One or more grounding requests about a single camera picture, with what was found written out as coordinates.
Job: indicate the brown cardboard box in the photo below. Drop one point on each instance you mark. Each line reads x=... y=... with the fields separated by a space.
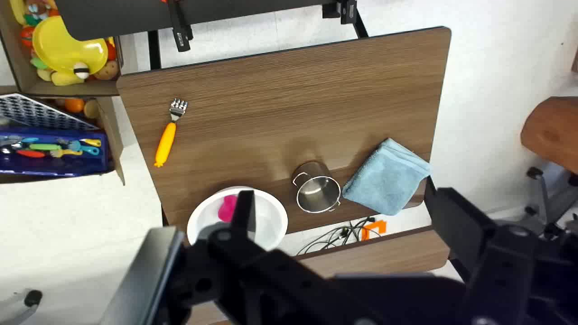
x=19 y=65

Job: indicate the yellow toy duck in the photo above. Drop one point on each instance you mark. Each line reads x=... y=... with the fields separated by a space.
x=66 y=46

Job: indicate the blue box of toy cutlery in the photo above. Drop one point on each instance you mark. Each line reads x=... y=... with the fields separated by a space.
x=48 y=140

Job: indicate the white round plate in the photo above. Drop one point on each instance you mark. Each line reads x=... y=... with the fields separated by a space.
x=272 y=218

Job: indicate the pink object in bowl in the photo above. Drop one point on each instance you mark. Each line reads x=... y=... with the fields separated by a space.
x=227 y=207

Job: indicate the grey chair base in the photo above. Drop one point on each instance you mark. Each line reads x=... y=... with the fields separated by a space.
x=552 y=200

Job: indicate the small orange plastic part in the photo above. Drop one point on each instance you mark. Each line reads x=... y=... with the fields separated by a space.
x=375 y=227

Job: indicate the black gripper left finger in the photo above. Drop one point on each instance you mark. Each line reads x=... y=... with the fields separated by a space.
x=245 y=209

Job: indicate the light blue towel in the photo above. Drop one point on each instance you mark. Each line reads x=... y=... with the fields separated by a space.
x=389 y=176

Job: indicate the small stainless steel pot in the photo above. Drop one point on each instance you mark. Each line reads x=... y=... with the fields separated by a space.
x=317 y=189

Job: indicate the brown wooden chair seat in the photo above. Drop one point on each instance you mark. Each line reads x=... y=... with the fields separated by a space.
x=554 y=131

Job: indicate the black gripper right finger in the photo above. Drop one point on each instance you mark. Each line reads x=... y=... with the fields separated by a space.
x=458 y=218

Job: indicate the small orange toy fruit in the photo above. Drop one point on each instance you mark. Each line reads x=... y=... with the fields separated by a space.
x=73 y=104

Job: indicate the grey caster with black wheel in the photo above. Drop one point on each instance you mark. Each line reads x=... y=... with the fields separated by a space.
x=25 y=299

